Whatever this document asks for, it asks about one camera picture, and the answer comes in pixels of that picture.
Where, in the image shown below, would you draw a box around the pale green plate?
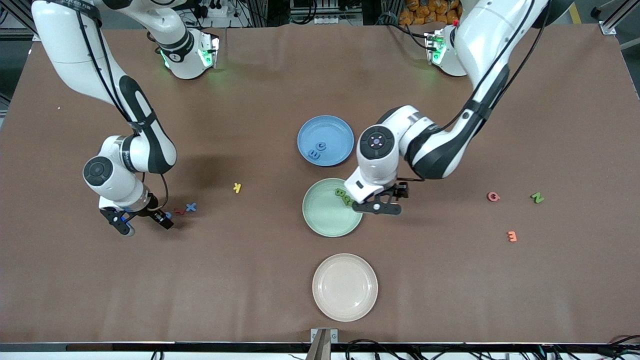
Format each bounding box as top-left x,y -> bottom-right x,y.
302,178 -> 364,238

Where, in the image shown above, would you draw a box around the blue plate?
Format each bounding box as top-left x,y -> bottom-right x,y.
297,115 -> 355,167

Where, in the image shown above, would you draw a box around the brown table cover sheet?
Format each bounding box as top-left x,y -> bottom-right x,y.
0,22 -> 640,346

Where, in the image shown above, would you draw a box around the beige pink plate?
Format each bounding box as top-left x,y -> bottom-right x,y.
312,253 -> 379,323

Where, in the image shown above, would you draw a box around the pile of orange fruit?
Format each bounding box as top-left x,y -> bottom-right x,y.
399,0 -> 462,26

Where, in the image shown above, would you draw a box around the dark equipment rack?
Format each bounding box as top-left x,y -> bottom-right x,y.
289,0 -> 365,27

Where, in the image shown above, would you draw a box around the white power strip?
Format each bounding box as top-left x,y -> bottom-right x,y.
200,0 -> 232,19

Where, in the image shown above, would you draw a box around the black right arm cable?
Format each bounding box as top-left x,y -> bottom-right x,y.
75,0 -> 170,211

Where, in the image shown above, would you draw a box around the metal table edge rail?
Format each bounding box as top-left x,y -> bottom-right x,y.
0,342 -> 640,354

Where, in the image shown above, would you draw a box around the black cable loop below table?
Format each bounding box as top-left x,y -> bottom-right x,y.
345,339 -> 401,360

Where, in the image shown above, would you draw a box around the metal table edge bracket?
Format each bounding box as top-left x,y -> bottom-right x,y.
310,327 -> 339,360

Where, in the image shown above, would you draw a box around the aluminium frame profile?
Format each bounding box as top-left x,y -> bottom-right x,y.
591,0 -> 640,37

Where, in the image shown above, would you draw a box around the red and black cables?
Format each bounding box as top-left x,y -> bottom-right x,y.
607,334 -> 640,358

